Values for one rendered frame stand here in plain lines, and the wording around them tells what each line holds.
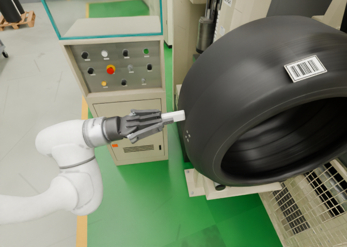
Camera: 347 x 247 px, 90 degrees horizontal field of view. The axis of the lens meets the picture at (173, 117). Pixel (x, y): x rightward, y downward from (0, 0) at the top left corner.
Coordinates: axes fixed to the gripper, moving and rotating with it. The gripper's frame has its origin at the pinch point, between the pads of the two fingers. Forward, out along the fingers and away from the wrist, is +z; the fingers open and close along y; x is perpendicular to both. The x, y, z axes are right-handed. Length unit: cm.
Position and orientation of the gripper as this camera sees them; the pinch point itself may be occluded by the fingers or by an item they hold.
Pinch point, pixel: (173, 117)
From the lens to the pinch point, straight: 53.4
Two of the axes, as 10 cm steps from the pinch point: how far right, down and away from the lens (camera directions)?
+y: -1.3, -7.0, 7.0
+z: 9.8, -2.0, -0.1
